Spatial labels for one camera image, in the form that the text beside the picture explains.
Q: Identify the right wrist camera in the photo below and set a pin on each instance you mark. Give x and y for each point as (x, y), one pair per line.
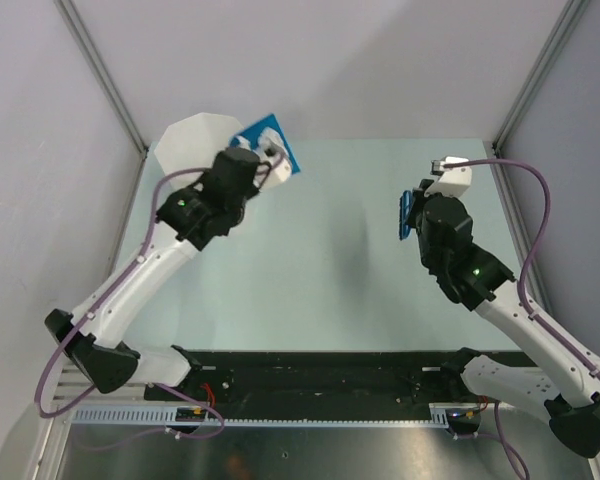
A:
(452, 177)

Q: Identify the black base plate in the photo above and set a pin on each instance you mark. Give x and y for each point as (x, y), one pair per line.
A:
(323, 387)

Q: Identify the left aluminium frame post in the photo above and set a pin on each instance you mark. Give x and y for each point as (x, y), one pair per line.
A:
(84, 41)

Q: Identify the right aluminium side rail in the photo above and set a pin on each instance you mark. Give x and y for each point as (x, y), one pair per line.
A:
(524, 239)

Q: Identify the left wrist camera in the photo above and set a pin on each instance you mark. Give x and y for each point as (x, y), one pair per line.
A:
(275, 166)

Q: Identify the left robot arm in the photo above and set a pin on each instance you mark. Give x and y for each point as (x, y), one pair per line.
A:
(179, 227)

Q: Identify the right aluminium frame post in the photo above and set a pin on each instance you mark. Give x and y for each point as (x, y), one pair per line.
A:
(560, 34)

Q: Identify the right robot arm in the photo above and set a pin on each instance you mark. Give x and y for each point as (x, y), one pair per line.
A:
(562, 387)

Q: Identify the blue dustpan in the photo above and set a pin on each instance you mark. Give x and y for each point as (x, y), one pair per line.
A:
(248, 137)

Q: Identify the white faceted bin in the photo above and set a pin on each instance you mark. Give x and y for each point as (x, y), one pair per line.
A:
(192, 145)

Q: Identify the aluminium frame post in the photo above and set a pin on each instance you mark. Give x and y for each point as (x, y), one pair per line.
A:
(560, 34)
(84, 41)

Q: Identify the blue hand brush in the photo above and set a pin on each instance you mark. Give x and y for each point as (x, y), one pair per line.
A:
(405, 204)

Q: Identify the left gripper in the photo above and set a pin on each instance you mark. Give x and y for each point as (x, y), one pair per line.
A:
(252, 191)

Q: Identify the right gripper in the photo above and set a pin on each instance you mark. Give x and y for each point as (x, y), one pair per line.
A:
(419, 199)

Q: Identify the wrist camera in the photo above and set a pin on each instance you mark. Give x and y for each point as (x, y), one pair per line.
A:
(275, 166)
(452, 177)

